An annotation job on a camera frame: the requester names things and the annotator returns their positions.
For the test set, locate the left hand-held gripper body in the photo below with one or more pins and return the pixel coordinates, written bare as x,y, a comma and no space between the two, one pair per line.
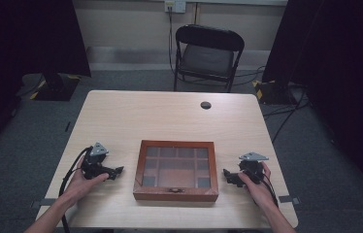
94,160

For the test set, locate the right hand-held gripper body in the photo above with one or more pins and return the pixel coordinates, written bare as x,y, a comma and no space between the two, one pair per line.
250,166

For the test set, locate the wooden glass-lid box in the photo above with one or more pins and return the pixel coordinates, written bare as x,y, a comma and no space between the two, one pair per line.
176,171

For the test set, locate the person's right hand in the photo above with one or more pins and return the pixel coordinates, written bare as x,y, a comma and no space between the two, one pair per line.
257,191

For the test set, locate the person's left hand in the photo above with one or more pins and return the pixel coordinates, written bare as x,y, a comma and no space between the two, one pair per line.
82,185

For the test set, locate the black stand base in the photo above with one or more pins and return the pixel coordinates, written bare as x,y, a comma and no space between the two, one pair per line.
53,86
272,91

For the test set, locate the black folding chair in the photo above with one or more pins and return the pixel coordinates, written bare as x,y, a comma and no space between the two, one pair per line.
207,57

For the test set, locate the black curtain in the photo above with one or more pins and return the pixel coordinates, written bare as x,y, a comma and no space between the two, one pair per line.
338,71

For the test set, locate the grey table bracket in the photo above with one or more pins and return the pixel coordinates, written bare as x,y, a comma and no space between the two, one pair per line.
289,199
43,203

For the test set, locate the white wall socket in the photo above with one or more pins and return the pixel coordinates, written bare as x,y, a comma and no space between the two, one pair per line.
175,6

